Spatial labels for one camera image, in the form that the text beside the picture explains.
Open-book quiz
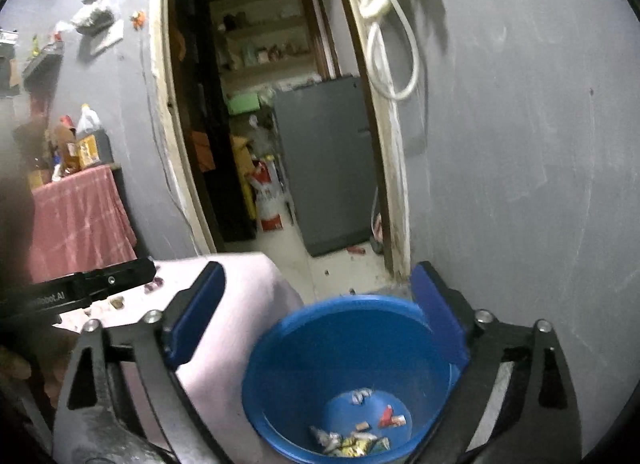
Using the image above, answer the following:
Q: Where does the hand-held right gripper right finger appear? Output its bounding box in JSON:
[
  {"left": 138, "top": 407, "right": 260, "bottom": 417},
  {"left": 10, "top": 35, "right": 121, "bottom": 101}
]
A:
[{"left": 407, "top": 260, "right": 583, "bottom": 464}]

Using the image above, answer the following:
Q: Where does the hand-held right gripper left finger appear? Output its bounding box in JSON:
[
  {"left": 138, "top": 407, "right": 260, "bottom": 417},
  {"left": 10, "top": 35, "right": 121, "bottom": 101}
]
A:
[{"left": 52, "top": 260, "right": 236, "bottom": 464}]

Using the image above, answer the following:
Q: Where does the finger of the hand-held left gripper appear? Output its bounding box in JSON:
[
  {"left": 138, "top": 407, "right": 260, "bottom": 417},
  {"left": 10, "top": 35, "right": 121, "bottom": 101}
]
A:
[{"left": 70, "top": 256, "right": 157, "bottom": 308}]

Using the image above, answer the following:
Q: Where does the blue plastic bucket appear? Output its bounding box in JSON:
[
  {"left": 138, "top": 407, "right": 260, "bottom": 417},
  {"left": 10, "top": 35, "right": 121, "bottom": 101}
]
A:
[{"left": 241, "top": 294, "right": 470, "bottom": 463}]

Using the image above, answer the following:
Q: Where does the pile of wrappers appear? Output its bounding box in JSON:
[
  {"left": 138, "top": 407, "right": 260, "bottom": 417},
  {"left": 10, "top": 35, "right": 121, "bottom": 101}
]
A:
[{"left": 308, "top": 387, "right": 407, "bottom": 459}]

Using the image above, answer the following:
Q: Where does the person's left hand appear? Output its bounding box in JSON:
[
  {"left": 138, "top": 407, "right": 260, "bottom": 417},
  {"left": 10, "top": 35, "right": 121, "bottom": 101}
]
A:
[{"left": 0, "top": 344, "right": 32, "bottom": 381}]

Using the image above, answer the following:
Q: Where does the light pink towel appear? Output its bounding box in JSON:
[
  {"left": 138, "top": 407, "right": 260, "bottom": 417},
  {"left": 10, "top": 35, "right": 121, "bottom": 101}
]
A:
[{"left": 52, "top": 251, "right": 307, "bottom": 464}]

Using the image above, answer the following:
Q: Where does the pink checked cloth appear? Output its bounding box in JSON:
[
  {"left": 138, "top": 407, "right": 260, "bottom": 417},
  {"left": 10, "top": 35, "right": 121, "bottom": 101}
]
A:
[{"left": 27, "top": 165, "right": 138, "bottom": 284}]

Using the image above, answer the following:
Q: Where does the red white package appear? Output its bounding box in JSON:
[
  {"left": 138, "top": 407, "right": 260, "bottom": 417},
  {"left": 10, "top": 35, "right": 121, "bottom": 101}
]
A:
[{"left": 249, "top": 156, "right": 287, "bottom": 233}]

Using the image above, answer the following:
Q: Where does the large cooking oil bottle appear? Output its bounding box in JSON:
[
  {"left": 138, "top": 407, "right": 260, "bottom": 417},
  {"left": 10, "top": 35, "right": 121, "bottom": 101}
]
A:
[{"left": 75, "top": 104, "right": 115, "bottom": 168}]

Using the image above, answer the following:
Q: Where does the red capped bottle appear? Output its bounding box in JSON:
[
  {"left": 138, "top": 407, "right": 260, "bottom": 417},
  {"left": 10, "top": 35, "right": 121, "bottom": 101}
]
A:
[{"left": 51, "top": 115, "right": 77, "bottom": 171}]

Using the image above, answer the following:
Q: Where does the dark wooden door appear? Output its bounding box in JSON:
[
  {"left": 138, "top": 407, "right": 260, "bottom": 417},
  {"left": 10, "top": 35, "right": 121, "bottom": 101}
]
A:
[{"left": 174, "top": 0, "right": 258, "bottom": 242}]

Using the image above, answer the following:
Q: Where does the grey appliance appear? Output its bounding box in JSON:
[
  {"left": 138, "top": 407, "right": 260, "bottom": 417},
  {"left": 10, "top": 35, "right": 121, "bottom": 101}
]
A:
[{"left": 272, "top": 75, "right": 382, "bottom": 258}]

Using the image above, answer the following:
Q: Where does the green box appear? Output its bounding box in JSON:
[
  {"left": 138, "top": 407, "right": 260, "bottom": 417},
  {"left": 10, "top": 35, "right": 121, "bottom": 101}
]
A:
[{"left": 227, "top": 92, "right": 262, "bottom": 116}]

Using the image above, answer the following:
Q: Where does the hanging plastic bag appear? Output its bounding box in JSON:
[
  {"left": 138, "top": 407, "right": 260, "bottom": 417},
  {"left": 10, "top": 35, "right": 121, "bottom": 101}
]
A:
[{"left": 69, "top": 0, "right": 117, "bottom": 36}]

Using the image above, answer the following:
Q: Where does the wooden shelf unit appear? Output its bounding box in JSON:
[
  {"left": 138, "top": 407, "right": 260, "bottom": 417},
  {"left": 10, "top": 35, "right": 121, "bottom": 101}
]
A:
[{"left": 209, "top": 0, "right": 328, "bottom": 97}]

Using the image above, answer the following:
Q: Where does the white door frame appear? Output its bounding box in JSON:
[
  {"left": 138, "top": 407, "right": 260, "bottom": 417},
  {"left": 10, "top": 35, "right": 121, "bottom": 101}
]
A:
[{"left": 149, "top": 0, "right": 413, "bottom": 281}]

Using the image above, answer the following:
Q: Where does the wall rack with packets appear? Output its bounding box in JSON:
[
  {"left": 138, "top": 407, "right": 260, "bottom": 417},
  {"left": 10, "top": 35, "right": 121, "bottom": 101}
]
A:
[{"left": 21, "top": 34, "right": 67, "bottom": 91}]

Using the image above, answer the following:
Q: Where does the white hose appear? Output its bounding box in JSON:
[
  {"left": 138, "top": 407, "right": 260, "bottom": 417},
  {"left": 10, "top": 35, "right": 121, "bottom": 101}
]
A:
[{"left": 356, "top": 0, "right": 422, "bottom": 103}]

